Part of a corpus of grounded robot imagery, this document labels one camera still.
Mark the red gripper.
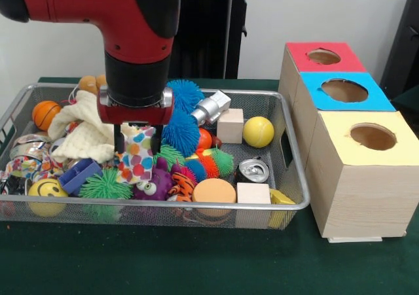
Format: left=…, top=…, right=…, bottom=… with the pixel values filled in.
left=98, top=86, right=174, bottom=156

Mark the polka dot cloth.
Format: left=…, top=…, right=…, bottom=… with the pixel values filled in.
left=116, top=126, right=158, bottom=186

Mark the cream knitted cloth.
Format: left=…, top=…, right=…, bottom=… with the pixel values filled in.
left=47, top=90, right=139, bottom=165

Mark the blue fuzzy toy with eyes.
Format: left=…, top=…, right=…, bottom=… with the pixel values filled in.
left=167, top=79, right=205, bottom=113

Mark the brown plush toy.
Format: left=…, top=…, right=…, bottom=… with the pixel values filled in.
left=79, top=75, right=107, bottom=97

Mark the clear mesh bin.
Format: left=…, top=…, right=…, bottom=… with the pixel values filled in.
left=0, top=82, right=311, bottom=230

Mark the wooden box with three holes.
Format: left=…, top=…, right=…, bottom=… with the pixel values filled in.
left=278, top=42, right=419, bottom=243

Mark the purple spiky ball with eyes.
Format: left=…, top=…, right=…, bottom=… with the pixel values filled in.
left=132, top=158, right=174, bottom=201

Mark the green spiky ball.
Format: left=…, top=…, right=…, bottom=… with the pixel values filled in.
left=79, top=169, right=134, bottom=218

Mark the small orange basketball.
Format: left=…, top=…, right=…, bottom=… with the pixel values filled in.
left=31, top=100, right=62, bottom=131

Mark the yellow smiley ball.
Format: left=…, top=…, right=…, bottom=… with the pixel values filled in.
left=27, top=179, right=69, bottom=217

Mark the plain yellow ball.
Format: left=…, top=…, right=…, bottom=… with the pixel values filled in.
left=243, top=116, right=275, bottom=148

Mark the black chair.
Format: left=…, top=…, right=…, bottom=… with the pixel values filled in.
left=380, top=0, right=419, bottom=101

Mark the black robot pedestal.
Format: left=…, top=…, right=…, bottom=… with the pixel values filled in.
left=169, top=0, right=264, bottom=80

